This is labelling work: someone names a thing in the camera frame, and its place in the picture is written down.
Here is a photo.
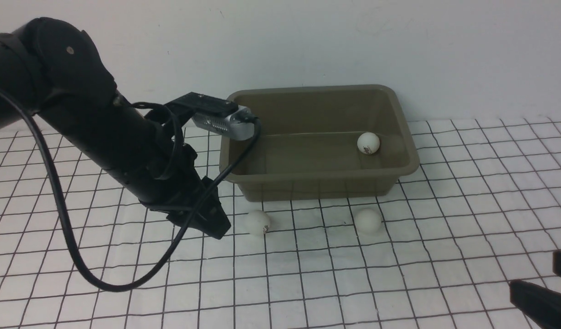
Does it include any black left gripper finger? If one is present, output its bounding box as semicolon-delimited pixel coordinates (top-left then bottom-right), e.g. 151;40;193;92
195;196;231;239

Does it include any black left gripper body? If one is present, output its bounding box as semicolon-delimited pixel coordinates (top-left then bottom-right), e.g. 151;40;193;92
146;176;221;229

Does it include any white ping-pong ball with logo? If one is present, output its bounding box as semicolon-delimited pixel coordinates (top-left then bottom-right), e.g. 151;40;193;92
243;210;272;237

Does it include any plain white ping-pong ball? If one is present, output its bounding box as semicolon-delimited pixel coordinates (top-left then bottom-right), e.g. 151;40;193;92
353;208;383;235

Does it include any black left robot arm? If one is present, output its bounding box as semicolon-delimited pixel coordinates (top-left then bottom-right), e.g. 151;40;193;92
0;17;238;227

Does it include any white black grid tablecloth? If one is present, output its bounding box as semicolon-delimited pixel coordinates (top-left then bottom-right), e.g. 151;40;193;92
0;117;561;329

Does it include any olive plastic storage bin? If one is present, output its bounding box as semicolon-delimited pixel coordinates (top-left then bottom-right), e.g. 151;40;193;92
226;84;420;202

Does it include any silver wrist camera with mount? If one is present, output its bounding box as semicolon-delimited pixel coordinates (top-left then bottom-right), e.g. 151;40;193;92
166;92;255;140

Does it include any black camera cable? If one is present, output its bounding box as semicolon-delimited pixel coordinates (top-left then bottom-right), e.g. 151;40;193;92
0;82;262;293

